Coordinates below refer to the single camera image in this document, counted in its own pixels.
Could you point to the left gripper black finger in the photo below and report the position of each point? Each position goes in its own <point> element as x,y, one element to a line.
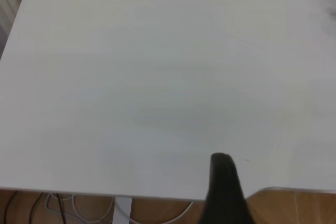
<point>223,195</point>

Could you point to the white table leg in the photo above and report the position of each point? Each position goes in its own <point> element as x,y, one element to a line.
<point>123,211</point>

